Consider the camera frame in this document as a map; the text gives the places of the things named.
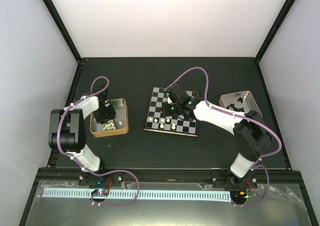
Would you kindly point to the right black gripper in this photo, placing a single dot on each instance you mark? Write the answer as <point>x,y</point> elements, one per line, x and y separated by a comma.
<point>165,110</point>

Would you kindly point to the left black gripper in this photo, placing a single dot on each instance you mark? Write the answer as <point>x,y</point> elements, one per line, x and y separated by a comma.
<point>112,116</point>

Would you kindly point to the black and white chessboard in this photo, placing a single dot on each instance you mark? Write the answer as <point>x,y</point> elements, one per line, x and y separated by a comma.
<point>183,127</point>

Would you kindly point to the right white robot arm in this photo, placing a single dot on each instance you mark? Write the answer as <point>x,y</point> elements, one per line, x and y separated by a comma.
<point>252,139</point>

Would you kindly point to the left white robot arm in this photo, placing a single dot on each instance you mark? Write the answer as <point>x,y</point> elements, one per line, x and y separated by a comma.
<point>67,132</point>

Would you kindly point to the white pieces in tin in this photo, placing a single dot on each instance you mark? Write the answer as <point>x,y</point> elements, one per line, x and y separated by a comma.
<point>113,125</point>

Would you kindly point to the black pieces in tray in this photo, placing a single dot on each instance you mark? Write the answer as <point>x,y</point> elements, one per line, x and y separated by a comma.
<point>237,104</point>

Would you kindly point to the left circuit board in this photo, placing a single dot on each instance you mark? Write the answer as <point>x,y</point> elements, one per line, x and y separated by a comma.
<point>100,192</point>

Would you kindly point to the circuit board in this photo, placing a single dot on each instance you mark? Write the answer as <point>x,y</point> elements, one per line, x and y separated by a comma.
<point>100,192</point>
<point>242,194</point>

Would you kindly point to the right circuit board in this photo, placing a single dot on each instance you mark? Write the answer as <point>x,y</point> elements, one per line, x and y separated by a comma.
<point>242,194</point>

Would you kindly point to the gold tin tray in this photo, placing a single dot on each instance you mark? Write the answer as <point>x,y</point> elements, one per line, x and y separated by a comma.
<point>121,109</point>

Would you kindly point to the pink mesh tray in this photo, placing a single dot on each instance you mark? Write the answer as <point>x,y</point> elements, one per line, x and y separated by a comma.
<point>247,96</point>

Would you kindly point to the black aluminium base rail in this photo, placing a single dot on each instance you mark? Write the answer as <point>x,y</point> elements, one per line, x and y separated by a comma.
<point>218,177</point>

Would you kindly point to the light blue slotted cable duct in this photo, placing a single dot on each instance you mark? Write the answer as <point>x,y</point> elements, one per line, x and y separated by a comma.
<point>130,194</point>

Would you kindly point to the left black frame post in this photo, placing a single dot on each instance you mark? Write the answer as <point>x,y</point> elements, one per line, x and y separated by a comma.
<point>62,28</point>

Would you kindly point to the black frame post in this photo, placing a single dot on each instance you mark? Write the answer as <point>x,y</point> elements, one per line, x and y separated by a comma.
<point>288,4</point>
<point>62,28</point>

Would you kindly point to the right black frame post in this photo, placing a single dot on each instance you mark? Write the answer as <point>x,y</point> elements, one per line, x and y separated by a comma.
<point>288,4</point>

